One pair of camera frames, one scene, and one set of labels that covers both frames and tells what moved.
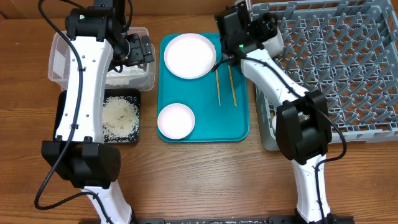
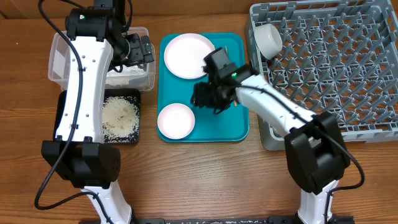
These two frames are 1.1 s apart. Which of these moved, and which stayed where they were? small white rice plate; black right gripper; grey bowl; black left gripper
Moved: black right gripper
Stayed: small white rice plate; grey bowl; black left gripper
